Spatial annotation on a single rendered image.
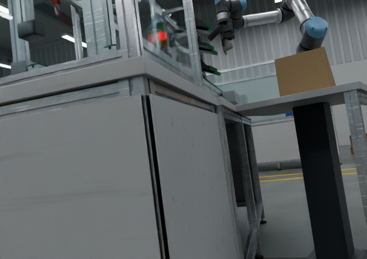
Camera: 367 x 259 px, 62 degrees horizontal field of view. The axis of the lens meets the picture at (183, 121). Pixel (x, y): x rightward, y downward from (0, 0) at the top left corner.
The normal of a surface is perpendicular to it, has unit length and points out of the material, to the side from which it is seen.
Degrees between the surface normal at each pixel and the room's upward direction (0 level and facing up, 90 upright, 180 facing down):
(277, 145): 90
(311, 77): 90
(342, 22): 90
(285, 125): 90
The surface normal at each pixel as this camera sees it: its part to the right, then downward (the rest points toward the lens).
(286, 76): -0.56, 0.01
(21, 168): -0.29, -0.03
